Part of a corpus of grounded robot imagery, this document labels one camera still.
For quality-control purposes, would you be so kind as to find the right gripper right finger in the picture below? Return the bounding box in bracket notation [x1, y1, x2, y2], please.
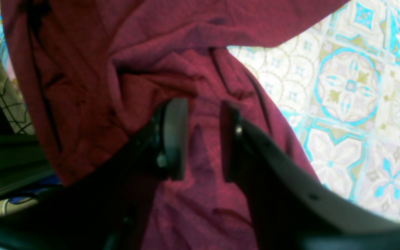
[220, 101, 400, 250]

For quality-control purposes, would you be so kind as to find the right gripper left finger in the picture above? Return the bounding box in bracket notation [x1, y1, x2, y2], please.
[0, 98, 188, 250]

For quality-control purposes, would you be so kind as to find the maroon t-shirt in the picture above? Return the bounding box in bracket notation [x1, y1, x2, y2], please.
[0, 0, 346, 250]

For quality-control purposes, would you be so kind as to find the patterned tablecloth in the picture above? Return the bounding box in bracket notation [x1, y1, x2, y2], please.
[0, 0, 400, 222]

